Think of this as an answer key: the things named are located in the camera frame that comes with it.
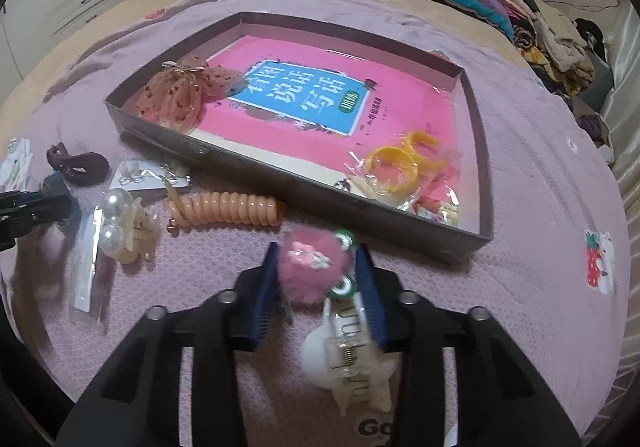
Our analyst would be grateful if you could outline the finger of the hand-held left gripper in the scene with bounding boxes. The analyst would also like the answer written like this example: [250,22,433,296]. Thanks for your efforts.
[0,190,74,253]

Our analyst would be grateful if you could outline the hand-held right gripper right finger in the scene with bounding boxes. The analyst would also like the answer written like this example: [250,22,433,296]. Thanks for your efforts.
[354,244,583,447]

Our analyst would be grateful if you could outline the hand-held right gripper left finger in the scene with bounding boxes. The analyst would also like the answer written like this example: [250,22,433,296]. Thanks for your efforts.
[55,242,281,447]

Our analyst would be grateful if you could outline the pink fluffy pompom hair clip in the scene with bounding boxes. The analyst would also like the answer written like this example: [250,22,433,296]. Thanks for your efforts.
[277,225,358,305]

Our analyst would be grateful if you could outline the white claw hair clip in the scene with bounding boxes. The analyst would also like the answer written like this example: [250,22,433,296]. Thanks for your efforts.
[300,299,401,420]

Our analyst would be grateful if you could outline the maroon claw hair clip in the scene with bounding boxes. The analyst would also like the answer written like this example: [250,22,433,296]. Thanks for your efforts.
[46,141,112,185]

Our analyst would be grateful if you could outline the pearl claw hair clip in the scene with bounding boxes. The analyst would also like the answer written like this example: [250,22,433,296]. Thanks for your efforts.
[100,188,162,264]

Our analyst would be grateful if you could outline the peach spiral hair tie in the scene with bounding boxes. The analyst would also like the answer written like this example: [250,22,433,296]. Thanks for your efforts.
[165,180,286,233]

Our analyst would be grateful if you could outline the white earring card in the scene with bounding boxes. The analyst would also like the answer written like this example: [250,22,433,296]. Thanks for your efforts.
[107,160,193,190]

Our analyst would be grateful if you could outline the grey cardboard box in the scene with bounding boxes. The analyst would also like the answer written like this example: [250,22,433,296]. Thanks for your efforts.
[103,11,495,260]

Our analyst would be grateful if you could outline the yellow plastic bangle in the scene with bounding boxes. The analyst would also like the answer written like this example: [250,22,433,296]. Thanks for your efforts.
[362,144,418,195]

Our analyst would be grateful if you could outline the pink book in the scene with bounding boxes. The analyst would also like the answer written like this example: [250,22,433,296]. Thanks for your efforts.
[192,30,463,208]

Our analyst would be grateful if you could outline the orange plastic bangle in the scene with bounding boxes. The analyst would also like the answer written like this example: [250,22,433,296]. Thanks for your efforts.
[397,130,443,163]

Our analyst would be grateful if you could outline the lace bow hair clip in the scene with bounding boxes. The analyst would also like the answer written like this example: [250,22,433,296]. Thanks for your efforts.
[136,56,246,134]

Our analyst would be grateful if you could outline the pink printed blanket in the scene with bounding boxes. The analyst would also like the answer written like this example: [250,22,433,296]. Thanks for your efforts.
[0,0,632,408]

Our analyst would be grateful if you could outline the pile of clothes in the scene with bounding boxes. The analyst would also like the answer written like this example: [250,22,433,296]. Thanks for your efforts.
[480,0,617,163]

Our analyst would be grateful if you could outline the yellow bracelets in plastic bag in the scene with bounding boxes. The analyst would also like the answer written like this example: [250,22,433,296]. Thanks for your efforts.
[332,127,468,230]

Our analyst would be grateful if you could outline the black cable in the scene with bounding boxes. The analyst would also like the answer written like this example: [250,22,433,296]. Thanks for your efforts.
[547,0,621,13]

